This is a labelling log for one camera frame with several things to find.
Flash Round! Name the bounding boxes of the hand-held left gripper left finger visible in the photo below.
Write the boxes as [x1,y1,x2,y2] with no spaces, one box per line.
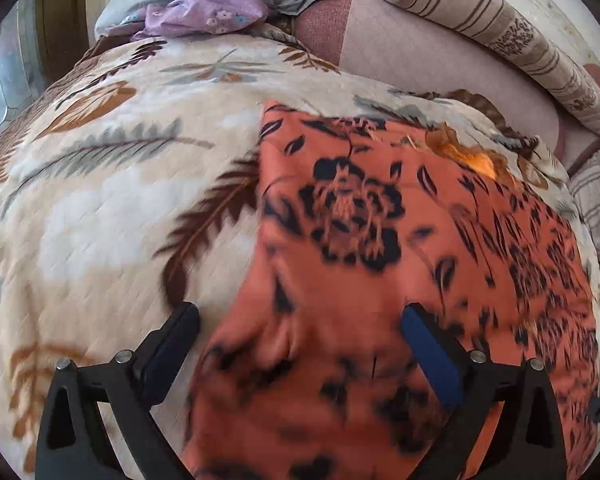
[34,303,201,480]

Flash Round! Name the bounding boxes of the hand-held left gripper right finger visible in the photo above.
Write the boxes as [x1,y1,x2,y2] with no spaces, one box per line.
[399,303,567,480]

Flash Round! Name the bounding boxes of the orange black floral garment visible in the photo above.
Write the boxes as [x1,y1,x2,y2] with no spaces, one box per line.
[180,100,600,480]

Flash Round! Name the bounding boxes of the cream leaf print blanket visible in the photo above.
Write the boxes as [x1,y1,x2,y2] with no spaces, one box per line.
[0,35,600,480]

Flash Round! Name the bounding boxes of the pink mattress cover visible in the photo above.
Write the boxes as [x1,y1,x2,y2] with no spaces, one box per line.
[289,0,600,173]

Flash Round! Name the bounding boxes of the striped beige bolster pillow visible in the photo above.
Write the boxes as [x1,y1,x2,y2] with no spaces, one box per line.
[372,0,600,135]

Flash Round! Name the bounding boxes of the purple floral cloth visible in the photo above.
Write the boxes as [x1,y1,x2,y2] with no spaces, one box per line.
[132,0,276,42]

